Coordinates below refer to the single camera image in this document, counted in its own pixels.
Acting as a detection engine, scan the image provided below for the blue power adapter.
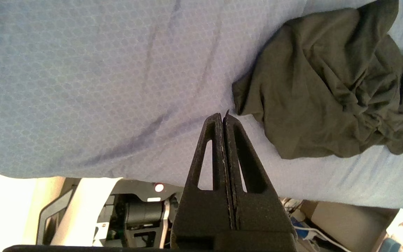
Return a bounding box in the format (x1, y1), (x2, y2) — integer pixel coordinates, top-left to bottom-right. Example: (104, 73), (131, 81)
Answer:
(291, 217), (319, 242)

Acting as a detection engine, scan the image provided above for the tan cardboard box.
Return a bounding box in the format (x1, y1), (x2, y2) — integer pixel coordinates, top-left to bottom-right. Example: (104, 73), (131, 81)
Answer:
(301, 201), (400, 252)

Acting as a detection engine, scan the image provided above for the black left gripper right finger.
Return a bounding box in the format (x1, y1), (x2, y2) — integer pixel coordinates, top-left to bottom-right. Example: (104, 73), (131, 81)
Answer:
(224, 110), (296, 232)

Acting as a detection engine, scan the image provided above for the grey blue box device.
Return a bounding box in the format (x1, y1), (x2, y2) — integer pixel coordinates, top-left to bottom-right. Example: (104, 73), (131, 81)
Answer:
(378, 237), (401, 252)

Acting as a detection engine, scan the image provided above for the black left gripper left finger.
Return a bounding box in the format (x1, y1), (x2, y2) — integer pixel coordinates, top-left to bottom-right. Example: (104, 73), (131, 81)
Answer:
(171, 113), (235, 250)

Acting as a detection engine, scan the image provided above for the white grey robot base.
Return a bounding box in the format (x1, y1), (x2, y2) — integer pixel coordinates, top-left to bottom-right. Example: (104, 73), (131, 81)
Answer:
(35, 177), (184, 249)

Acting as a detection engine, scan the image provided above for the black t-shirt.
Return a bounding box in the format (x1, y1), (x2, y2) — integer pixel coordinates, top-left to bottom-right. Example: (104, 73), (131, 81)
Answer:
(232, 0), (403, 160)

